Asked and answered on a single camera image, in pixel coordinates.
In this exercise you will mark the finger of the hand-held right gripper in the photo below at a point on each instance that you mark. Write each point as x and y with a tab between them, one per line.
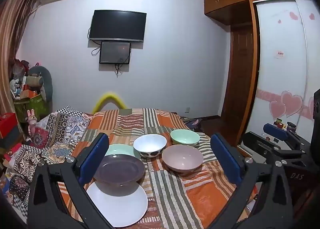
262	145
275	131

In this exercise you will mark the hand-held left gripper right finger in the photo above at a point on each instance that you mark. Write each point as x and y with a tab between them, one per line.
225	159

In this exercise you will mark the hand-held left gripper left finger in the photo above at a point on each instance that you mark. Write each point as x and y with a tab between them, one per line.
96	159

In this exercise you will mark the purple plate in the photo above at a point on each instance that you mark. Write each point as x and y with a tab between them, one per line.
120	169

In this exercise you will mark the pink bowl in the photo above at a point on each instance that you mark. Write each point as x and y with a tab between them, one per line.
182	158

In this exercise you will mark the small red jar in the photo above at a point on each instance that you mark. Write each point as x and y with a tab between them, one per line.
278	123

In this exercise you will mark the small dark purple jar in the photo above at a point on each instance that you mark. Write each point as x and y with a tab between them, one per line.
291	126

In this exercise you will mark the small pink heart sticker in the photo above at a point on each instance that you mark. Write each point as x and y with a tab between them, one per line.
276	109

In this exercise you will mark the mint green plate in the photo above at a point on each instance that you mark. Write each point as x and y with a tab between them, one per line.
122	149

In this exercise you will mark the large pink heart sticker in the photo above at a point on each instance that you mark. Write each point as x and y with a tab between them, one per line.
292	103

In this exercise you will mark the mint green bowl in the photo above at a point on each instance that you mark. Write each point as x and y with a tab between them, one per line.
185	137

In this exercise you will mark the dark floral fabric item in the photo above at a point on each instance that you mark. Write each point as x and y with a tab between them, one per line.
191	124

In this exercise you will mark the patterned checkered quilt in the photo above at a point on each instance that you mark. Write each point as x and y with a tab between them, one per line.
57	129

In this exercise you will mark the white plate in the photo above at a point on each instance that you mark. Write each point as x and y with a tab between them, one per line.
117	206

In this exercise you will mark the white bowl with spotted base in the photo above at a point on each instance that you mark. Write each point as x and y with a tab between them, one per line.
150	144

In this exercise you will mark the white sliding wardrobe door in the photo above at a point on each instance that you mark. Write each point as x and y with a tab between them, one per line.
277	74
312	56

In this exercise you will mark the orange striped patchwork blanket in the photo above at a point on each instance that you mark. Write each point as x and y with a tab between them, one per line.
175	199

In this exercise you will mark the brown wooden door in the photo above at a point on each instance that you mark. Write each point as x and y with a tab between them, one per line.
237	74

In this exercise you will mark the pink rabbit toy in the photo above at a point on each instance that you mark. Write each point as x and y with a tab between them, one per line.
32	121

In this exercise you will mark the red and white label sticker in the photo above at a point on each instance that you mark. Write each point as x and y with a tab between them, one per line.
279	54

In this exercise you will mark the green paper bag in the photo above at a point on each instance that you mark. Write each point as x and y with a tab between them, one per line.
35	106

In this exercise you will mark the grey plush cushion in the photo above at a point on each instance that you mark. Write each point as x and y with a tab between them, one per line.
46	79

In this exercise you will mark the red box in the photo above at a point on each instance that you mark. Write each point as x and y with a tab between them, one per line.
7	125

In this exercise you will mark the pile of toys and boxes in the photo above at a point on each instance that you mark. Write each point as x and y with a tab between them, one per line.
18	79

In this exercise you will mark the wooden wardrobe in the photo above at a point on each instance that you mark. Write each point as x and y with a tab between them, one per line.
230	2

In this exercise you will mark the brown striped curtain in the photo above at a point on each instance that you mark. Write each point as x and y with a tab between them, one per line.
12	31

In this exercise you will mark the small black wall monitor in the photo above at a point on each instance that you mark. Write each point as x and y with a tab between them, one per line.
115	53

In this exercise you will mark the black wall television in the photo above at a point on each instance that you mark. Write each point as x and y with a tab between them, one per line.
117	25

